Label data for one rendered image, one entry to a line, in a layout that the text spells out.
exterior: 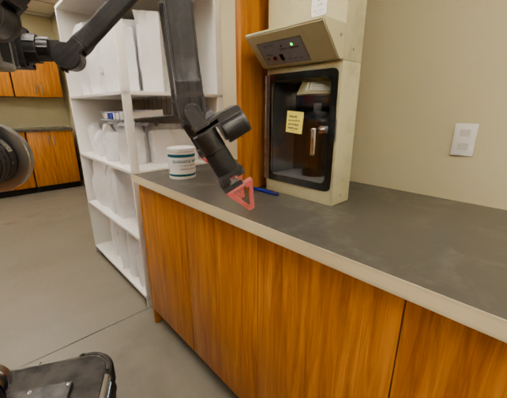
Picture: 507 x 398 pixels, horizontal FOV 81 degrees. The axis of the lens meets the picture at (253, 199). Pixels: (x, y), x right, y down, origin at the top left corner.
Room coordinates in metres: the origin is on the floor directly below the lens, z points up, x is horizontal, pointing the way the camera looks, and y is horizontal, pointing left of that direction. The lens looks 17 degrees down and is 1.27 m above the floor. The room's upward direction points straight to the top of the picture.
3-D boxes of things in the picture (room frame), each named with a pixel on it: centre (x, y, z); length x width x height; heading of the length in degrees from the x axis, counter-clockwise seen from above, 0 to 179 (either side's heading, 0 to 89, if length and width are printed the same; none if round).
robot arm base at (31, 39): (1.04, 0.69, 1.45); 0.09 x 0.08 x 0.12; 16
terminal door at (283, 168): (1.09, -0.16, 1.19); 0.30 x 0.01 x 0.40; 43
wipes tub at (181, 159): (1.45, 0.35, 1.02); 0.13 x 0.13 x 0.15
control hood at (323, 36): (1.06, -0.12, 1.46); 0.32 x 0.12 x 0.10; 43
